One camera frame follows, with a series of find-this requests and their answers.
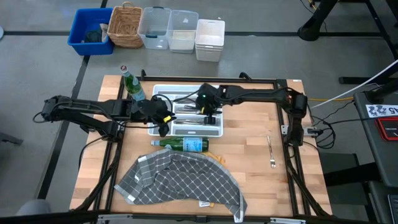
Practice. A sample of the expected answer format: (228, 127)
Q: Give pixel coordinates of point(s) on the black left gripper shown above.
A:
(152, 110)

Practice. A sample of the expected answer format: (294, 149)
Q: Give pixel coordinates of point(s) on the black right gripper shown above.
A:
(207, 98)

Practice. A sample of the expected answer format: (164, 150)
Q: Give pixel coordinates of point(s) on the silver fork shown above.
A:
(189, 121)
(271, 152)

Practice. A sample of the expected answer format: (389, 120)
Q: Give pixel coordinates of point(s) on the silver table knife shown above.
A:
(188, 109)

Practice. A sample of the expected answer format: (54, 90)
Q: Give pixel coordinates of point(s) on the silver spoon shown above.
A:
(186, 101)

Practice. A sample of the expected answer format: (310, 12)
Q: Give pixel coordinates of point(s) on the grey checked kitchen cloth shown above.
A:
(174, 183)

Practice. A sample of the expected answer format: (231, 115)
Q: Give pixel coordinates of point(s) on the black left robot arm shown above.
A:
(84, 110)

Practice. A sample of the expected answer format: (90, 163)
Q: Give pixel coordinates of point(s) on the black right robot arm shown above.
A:
(258, 92)

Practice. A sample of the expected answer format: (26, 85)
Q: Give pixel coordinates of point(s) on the white plastic cutlery tray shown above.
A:
(217, 130)

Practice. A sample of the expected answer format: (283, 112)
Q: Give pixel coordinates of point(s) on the green glass water bottle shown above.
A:
(192, 145)
(136, 91)

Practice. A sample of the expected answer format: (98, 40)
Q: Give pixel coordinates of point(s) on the orange cloth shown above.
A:
(219, 158)

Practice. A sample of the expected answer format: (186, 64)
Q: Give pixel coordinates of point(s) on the white handwritten paper label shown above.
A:
(204, 203)

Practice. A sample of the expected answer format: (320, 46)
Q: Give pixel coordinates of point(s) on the white plastic bin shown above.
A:
(208, 31)

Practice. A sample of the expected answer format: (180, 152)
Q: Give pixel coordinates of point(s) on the clear plastic bin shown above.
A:
(182, 31)

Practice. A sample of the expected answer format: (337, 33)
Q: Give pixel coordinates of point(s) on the silver aluminium bar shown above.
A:
(289, 221)
(115, 219)

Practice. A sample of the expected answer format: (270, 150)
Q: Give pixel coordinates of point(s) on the wicker basket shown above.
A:
(124, 25)

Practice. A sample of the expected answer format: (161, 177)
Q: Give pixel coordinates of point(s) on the black cloth bundle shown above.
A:
(93, 36)

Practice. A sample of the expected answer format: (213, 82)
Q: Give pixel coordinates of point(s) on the blue plastic bin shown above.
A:
(77, 37)

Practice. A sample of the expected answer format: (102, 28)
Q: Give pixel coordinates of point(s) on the black stand base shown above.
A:
(314, 28)

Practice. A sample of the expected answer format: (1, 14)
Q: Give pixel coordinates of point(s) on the grey rounded object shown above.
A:
(34, 208)

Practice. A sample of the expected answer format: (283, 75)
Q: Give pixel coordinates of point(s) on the grey metal foot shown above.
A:
(11, 138)

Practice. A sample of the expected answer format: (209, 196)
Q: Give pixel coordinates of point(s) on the dark grey desk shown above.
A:
(367, 149)

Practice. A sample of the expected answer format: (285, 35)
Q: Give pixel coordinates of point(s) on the white paper with digits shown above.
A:
(379, 110)

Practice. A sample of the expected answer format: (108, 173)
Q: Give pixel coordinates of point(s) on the red device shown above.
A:
(387, 129)

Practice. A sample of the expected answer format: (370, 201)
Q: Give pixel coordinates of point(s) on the black keyboard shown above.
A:
(393, 208)

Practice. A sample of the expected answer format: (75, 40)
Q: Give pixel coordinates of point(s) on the silver mounting bracket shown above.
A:
(283, 130)

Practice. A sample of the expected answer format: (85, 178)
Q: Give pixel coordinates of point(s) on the black floor rail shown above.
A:
(357, 80)

